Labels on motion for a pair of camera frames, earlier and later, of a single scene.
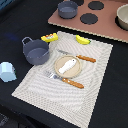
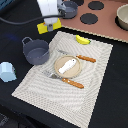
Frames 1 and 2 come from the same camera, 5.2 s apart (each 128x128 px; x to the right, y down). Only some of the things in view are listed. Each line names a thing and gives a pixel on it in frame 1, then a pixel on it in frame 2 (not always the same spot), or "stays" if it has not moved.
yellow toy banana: [82, 40] stays
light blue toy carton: [7, 71] stays
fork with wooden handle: [65, 80] stays
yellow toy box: [50, 37] -> [42, 28]
